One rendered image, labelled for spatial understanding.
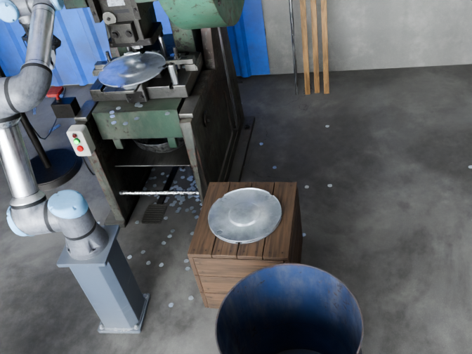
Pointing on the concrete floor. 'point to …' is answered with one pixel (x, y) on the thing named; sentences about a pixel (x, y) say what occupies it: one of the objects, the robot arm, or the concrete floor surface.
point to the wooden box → (212, 256)
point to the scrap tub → (289, 314)
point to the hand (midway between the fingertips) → (53, 67)
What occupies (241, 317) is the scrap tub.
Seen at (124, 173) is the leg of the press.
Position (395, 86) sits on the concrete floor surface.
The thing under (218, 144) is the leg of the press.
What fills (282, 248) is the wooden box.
